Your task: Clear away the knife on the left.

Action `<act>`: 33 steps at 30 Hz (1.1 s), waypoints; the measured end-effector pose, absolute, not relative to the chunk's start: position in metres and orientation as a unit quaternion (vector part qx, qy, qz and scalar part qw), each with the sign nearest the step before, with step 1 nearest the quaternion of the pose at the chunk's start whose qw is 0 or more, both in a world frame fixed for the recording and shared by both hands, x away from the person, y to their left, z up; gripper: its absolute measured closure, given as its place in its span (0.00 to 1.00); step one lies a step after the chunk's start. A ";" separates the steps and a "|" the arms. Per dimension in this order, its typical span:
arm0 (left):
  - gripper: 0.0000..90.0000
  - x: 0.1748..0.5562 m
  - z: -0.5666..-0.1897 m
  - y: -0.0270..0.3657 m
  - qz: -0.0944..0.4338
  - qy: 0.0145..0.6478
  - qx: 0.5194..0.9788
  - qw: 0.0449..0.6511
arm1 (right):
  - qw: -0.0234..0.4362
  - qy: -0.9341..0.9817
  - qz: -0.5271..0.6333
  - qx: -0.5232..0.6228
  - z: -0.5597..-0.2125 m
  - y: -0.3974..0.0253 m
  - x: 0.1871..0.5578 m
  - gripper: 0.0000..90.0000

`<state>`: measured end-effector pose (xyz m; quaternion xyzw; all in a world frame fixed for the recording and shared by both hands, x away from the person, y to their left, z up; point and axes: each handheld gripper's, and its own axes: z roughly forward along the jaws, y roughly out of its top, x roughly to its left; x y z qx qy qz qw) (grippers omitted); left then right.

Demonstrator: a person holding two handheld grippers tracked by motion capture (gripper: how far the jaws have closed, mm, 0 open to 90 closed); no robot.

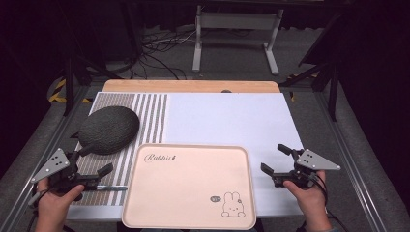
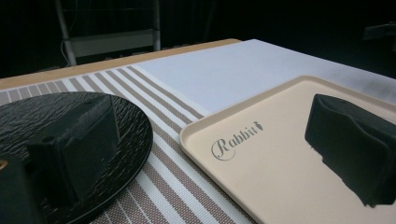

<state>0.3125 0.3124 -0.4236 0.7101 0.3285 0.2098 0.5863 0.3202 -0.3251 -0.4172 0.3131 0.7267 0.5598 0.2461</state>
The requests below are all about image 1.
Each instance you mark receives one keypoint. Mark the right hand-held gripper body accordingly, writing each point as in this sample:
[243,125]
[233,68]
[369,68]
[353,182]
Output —
[311,161]

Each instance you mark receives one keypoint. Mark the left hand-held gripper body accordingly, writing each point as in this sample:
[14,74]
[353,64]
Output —
[54,166]

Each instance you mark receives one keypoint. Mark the pink tray with rabbit print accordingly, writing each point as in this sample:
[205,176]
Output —
[190,190]

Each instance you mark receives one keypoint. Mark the person's left hand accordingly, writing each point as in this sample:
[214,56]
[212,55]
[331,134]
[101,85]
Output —
[56,203]

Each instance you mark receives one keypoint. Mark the person's right hand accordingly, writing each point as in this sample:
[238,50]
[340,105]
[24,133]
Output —
[307,198]

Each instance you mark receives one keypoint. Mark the white mat with grey stripes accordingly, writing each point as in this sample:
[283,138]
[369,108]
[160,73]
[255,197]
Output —
[225,119]

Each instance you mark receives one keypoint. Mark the black metal stand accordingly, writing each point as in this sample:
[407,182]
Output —
[69,87]
[332,74]

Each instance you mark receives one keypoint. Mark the white metal stand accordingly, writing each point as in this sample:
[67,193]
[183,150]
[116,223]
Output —
[237,22]

